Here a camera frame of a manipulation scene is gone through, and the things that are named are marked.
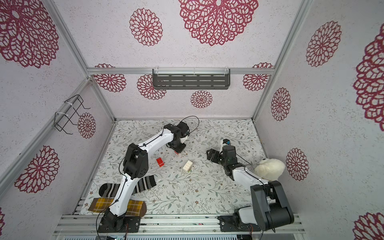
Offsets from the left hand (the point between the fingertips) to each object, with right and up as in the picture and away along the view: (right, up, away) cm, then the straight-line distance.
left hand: (178, 150), depth 98 cm
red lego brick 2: (-1, -2, +1) cm, 3 cm away
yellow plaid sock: (-22, -28, -19) cm, 40 cm away
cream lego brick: (+7, -8, -9) cm, 14 cm away
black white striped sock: (-37, -22, -13) cm, 45 cm away
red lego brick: (-11, -7, -4) cm, 14 cm away
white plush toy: (+47, -6, -26) cm, 54 cm away
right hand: (+21, 0, -8) cm, 22 cm away
